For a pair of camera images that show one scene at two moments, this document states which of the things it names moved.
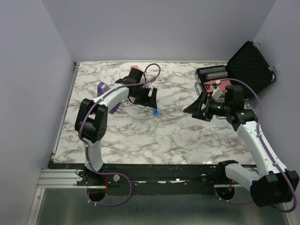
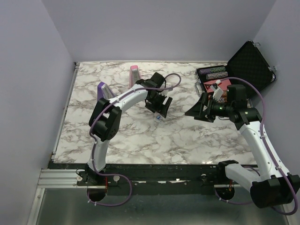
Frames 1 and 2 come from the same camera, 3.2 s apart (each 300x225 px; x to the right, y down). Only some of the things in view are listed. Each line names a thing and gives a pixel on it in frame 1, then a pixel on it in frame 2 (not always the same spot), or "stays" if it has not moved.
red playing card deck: (225, 83) stays
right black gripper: (196, 107) stays
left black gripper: (148, 101) → (160, 108)
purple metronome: (102, 87) stays
